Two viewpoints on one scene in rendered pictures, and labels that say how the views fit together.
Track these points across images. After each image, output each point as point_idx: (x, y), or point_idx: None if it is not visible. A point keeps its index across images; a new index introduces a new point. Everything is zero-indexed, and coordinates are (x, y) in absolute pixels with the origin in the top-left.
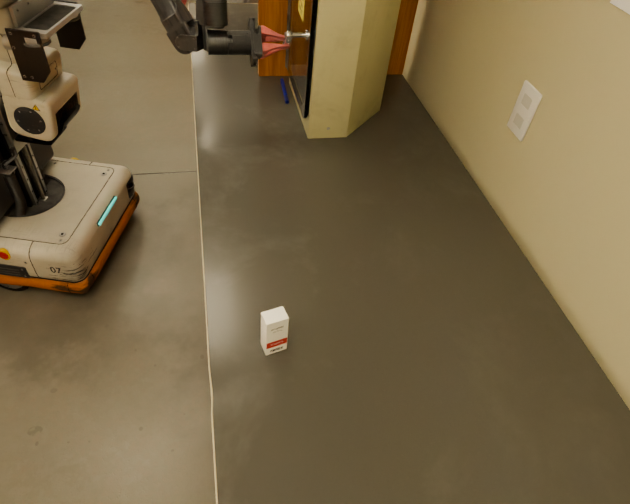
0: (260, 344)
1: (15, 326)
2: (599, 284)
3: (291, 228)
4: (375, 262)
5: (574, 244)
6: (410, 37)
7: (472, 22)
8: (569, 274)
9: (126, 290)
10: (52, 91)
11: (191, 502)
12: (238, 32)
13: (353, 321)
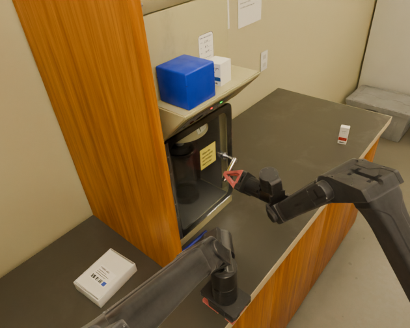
0: (345, 144)
1: None
2: (240, 95)
3: (297, 166)
4: (280, 143)
5: (230, 100)
6: (72, 200)
7: None
8: (233, 107)
9: None
10: None
11: (345, 289)
12: (258, 180)
13: (309, 135)
